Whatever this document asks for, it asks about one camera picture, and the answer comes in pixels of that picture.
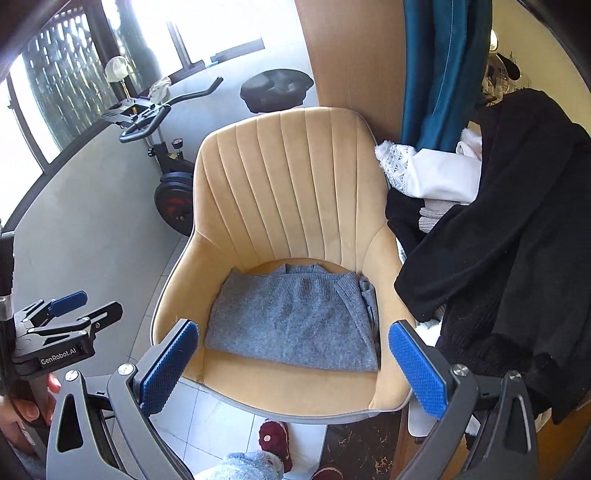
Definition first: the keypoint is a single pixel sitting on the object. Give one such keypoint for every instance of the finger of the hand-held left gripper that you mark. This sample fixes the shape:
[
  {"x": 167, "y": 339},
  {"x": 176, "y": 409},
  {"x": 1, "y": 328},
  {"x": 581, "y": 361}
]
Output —
[
  {"x": 99, "y": 316},
  {"x": 69, "y": 301}
]

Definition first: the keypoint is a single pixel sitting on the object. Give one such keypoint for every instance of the black exercise bike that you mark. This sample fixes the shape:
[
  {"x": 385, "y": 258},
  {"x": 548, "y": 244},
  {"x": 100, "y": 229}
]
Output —
[{"x": 173, "y": 194}]

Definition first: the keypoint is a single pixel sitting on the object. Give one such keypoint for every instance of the wooden wardrobe panel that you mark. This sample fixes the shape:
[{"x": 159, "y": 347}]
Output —
[{"x": 351, "y": 55}]

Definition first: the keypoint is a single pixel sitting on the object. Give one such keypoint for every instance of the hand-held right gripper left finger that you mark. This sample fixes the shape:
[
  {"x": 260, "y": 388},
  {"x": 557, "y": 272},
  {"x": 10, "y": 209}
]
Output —
[{"x": 166, "y": 369}]

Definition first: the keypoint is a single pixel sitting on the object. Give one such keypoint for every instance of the grey knit sweater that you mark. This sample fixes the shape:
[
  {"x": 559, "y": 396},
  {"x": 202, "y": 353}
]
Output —
[{"x": 291, "y": 318}]

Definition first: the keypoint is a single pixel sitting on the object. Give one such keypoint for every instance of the cream cap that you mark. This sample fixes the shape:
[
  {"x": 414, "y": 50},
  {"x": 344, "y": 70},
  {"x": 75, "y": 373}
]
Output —
[{"x": 117, "y": 69}]

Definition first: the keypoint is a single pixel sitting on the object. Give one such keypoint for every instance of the teal curtain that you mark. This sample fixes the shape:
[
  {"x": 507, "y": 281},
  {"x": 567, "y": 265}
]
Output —
[{"x": 438, "y": 69}]

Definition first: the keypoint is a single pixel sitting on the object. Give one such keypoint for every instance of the person's left hand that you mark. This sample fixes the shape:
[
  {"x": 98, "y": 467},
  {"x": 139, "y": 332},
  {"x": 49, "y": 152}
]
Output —
[{"x": 18, "y": 415}]

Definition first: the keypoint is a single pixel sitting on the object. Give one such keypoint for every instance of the balcony window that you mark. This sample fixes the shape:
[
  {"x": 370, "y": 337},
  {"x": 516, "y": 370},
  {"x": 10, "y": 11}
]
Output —
[{"x": 69, "y": 92}]

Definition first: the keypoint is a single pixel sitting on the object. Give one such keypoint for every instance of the black garment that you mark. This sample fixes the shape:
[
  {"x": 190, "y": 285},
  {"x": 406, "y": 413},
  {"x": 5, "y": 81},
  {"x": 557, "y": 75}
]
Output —
[{"x": 508, "y": 230}]

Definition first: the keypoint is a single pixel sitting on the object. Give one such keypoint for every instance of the grey white knit garment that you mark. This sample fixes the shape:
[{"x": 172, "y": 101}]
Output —
[{"x": 436, "y": 214}]

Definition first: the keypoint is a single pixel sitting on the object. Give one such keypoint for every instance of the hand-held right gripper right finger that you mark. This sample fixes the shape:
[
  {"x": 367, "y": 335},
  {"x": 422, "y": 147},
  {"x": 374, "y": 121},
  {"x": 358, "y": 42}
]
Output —
[{"x": 418, "y": 369}]

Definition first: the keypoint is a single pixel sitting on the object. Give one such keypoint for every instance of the white lace trimmed garment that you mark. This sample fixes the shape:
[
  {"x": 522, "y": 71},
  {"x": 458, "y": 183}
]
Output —
[{"x": 443, "y": 175}]

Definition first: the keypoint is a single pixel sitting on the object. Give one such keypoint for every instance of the beige upholstered chair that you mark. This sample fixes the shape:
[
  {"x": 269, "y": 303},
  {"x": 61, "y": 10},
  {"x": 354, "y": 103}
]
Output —
[{"x": 295, "y": 184}]

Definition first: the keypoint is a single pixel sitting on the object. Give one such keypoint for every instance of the white cloth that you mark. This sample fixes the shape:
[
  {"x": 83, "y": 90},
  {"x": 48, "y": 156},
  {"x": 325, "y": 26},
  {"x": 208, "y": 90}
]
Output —
[{"x": 160, "y": 87}]

